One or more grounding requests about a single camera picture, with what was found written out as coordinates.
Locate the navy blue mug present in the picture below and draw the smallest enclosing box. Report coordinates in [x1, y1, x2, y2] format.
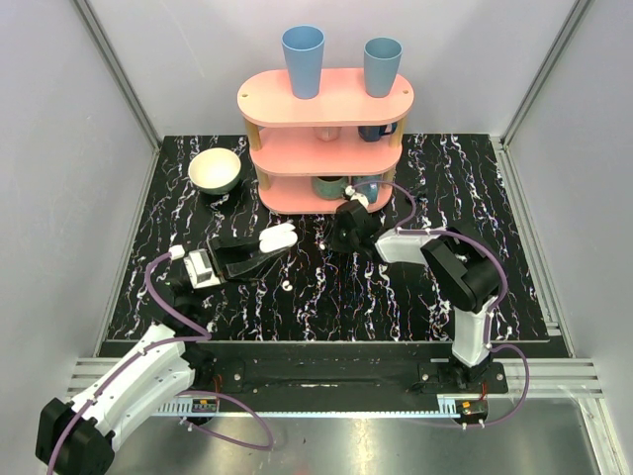
[357, 123, 398, 143]

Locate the pink three-tier shelf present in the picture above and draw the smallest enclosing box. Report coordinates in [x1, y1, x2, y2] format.
[237, 68, 414, 215]

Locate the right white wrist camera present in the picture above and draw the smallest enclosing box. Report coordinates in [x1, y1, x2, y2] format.
[343, 185, 369, 209]

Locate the teal green mug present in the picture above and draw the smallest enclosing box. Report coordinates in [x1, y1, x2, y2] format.
[311, 176, 349, 201]

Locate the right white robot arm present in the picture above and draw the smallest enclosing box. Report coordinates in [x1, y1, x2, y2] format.
[329, 200, 507, 393]

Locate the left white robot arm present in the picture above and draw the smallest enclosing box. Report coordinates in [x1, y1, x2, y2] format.
[36, 223, 298, 474]

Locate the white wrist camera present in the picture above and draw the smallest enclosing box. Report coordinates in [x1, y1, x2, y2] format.
[169, 244, 223, 290]
[343, 185, 369, 209]

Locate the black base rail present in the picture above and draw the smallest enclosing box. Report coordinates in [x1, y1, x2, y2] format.
[194, 342, 508, 413]

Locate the purple cable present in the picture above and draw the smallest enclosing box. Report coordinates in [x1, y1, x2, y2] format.
[353, 180, 533, 427]
[46, 251, 214, 469]

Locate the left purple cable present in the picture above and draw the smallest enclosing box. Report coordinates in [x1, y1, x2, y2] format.
[46, 251, 214, 469]

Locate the white earbuds charging case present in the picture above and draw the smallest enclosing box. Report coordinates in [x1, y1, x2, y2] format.
[259, 222, 298, 253]

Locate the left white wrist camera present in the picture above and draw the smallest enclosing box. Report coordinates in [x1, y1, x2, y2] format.
[169, 244, 223, 290]

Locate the light blue mug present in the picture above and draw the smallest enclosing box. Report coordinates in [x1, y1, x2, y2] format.
[352, 175, 380, 205]

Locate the pink mug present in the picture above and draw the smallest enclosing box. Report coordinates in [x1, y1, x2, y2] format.
[314, 127, 341, 143]

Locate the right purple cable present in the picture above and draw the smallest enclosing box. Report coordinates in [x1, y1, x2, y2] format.
[353, 180, 533, 427]

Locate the black marble mat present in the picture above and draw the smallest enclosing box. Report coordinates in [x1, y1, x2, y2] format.
[105, 134, 547, 341]

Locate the white green bowl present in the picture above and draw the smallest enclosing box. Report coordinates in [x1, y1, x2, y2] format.
[188, 147, 241, 195]

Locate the blue cup right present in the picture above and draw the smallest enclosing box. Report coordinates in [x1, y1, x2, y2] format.
[363, 37, 403, 98]

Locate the tall blue cup left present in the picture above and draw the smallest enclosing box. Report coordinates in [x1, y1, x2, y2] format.
[281, 25, 325, 100]

